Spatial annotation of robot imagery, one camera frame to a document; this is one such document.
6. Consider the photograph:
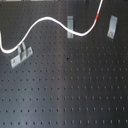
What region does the white cable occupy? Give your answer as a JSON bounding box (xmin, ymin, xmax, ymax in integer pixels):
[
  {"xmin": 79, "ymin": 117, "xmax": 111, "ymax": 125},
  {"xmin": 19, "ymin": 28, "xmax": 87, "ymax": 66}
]
[{"xmin": 0, "ymin": 0, "xmax": 104, "ymax": 54}]

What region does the black perforated breadboard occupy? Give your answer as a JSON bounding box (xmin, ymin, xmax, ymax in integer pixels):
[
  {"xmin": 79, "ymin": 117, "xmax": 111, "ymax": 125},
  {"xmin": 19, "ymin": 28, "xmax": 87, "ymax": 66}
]
[{"xmin": 0, "ymin": 0, "xmax": 128, "ymax": 128}]

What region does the left metal cable clip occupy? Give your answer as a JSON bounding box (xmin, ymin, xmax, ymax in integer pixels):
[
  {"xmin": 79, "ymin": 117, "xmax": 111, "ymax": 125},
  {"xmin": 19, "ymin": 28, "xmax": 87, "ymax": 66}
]
[{"xmin": 11, "ymin": 43, "xmax": 33, "ymax": 68}]

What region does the metal cable clip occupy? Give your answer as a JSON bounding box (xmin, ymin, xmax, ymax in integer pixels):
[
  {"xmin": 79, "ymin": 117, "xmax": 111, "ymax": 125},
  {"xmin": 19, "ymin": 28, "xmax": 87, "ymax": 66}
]
[
  {"xmin": 67, "ymin": 16, "xmax": 73, "ymax": 39},
  {"xmin": 11, "ymin": 43, "xmax": 33, "ymax": 68},
  {"xmin": 107, "ymin": 16, "xmax": 118, "ymax": 39}
]

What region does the middle metal cable clip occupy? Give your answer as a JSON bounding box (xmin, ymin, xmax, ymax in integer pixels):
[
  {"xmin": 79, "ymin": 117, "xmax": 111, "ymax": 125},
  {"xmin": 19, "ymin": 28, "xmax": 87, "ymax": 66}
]
[{"xmin": 67, "ymin": 16, "xmax": 73, "ymax": 39}]

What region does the right metal cable clip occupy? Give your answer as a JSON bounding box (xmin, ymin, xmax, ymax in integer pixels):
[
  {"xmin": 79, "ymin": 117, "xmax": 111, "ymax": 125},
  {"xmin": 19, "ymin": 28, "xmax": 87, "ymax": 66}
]
[{"xmin": 107, "ymin": 16, "xmax": 118, "ymax": 39}]

